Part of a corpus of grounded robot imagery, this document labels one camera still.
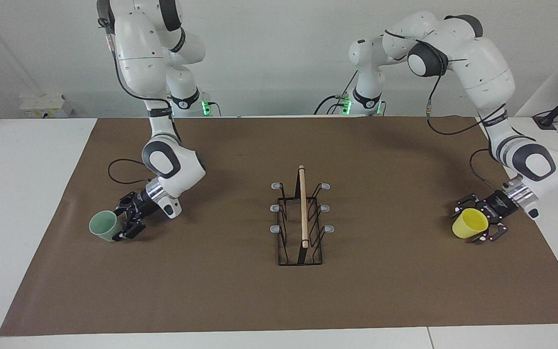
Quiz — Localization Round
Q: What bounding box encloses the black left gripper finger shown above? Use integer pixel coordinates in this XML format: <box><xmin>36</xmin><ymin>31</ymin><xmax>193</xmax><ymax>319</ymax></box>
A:
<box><xmin>451</xmin><ymin>193</ymin><xmax>488</xmax><ymax>217</ymax></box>
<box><xmin>470</xmin><ymin>221</ymin><xmax>508</xmax><ymax>243</ymax></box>

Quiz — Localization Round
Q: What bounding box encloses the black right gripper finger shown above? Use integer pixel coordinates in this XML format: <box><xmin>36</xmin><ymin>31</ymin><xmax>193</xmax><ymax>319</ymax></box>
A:
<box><xmin>113</xmin><ymin>192</ymin><xmax>139</xmax><ymax>216</ymax></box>
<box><xmin>113</xmin><ymin>213</ymin><xmax>148</xmax><ymax>242</ymax></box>

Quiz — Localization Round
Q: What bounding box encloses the yellow plastic cup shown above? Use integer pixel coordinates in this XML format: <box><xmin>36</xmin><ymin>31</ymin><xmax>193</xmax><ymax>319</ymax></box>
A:
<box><xmin>452</xmin><ymin>208</ymin><xmax>489</xmax><ymax>239</ymax></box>

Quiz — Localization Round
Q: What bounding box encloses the pale green plastic cup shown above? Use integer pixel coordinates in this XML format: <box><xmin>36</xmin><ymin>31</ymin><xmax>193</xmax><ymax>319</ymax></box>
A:
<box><xmin>89</xmin><ymin>210</ymin><xmax>124</xmax><ymax>242</ymax></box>

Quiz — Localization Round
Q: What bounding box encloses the brown table mat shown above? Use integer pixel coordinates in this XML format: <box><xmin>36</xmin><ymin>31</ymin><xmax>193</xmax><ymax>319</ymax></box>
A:
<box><xmin>0</xmin><ymin>115</ymin><xmax>558</xmax><ymax>337</ymax></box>

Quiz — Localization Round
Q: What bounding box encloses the white power strip box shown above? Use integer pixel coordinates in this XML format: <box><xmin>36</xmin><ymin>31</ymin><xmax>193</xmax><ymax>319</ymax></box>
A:
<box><xmin>20</xmin><ymin>94</ymin><xmax>74</xmax><ymax>118</ymax></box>

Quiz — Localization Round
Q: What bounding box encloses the black right arm gripper cable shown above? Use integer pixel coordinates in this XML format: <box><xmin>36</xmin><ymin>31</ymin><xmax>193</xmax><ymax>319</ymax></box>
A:
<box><xmin>98</xmin><ymin>15</ymin><xmax>183</xmax><ymax>186</ymax></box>

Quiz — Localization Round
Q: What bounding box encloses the black arm gripper cable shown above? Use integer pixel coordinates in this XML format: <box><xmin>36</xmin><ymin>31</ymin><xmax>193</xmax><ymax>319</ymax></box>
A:
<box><xmin>98</xmin><ymin>15</ymin><xmax>183</xmax><ymax>186</ymax></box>
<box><xmin>385</xmin><ymin>29</ymin><xmax>507</xmax><ymax>193</ymax></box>

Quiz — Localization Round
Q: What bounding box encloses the black left arm gripper cable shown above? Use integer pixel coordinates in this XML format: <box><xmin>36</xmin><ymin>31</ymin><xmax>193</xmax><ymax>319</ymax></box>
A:
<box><xmin>385</xmin><ymin>29</ymin><xmax>507</xmax><ymax>193</ymax></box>

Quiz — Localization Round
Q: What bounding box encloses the black base power cable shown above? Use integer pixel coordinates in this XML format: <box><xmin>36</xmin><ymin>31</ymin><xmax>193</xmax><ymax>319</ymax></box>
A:
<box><xmin>201</xmin><ymin>97</ymin><xmax>222</xmax><ymax>118</ymax></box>
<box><xmin>314</xmin><ymin>73</ymin><xmax>357</xmax><ymax>116</ymax></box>

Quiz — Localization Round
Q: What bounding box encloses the black wire cup rack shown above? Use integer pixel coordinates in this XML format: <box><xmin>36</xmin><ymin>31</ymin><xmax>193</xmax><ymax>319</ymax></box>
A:
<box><xmin>270</xmin><ymin>165</ymin><xmax>335</xmax><ymax>267</ymax></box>

